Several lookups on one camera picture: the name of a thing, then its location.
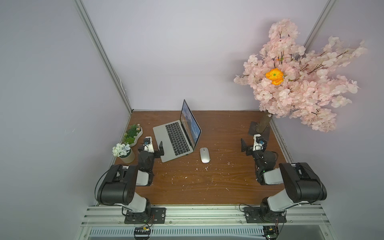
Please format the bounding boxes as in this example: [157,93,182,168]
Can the silver open laptop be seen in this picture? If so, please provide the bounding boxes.
[153,101,202,163]

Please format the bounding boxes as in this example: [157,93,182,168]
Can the green succulents in white planter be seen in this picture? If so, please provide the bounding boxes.
[122,124,143,147]

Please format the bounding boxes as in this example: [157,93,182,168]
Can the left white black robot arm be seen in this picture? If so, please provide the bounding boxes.
[94,142,165,218]

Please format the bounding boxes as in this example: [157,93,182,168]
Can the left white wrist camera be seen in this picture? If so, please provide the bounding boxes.
[143,136,155,153]

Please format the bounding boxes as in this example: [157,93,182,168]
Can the left small circuit board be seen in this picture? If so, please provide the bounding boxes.
[134,227,152,240]

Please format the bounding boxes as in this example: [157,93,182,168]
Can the aluminium mounting rail frame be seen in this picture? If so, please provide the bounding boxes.
[75,204,337,240]

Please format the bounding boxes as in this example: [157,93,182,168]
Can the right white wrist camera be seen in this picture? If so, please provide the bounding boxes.
[253,134,268,152]

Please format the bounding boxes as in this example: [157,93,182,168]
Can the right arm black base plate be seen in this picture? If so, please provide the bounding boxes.
[244,207,287,224]

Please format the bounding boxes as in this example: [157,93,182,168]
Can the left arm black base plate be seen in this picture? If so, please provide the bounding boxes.
[122,208,167,225]

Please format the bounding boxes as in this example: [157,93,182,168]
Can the small circuit board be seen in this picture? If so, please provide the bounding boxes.
[134,227,152,240]
[263,226,280,240]

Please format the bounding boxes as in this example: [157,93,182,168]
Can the right small circuit board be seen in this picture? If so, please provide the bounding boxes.
[263,226,280,240]

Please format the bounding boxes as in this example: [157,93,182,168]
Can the white flowers in beige pot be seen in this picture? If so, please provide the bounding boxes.
[112,144,135,164]

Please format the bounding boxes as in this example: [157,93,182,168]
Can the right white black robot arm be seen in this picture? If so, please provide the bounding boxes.
[241,135,327,223]

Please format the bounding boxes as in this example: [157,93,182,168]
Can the orange artificial flower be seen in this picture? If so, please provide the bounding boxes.
[266,69,284,86]

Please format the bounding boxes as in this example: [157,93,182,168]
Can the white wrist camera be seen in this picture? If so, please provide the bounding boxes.
[253,134,268,152]
[143,136,155,153]

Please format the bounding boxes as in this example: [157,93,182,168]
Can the white wireless mouse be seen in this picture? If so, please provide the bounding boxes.
[200,148,211,164]

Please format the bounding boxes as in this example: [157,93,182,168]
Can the pink artificial blossom tree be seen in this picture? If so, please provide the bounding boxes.
[234,19,366,132]

